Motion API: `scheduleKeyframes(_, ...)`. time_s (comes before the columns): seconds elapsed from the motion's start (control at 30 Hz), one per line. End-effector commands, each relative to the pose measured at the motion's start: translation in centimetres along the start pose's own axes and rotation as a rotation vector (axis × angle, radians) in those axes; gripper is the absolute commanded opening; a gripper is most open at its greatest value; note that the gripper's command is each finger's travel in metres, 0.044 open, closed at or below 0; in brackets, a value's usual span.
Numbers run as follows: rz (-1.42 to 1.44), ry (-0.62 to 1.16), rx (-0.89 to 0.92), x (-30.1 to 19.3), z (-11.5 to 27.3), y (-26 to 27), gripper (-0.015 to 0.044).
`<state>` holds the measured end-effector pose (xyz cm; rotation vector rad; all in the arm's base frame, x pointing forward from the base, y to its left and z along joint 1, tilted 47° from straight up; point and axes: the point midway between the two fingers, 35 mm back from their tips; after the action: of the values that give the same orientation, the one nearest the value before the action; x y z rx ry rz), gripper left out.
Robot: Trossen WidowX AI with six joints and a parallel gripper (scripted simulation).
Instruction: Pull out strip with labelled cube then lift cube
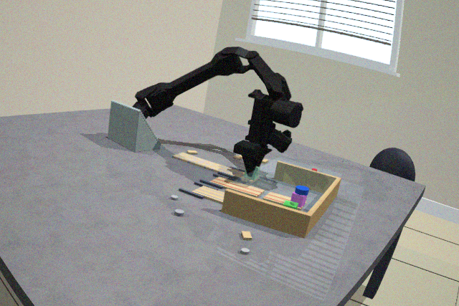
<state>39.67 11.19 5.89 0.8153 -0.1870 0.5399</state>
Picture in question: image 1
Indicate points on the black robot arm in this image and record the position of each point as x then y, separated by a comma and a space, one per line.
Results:
276, 106

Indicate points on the blue cylinder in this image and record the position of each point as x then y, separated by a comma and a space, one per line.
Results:
301, 190

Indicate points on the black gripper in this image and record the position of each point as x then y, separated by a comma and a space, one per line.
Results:
253, 151

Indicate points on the pale yellow flat strip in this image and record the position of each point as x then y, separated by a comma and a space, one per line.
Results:
210, 194

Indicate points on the tan open-top box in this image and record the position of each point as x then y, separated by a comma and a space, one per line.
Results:
266, 196

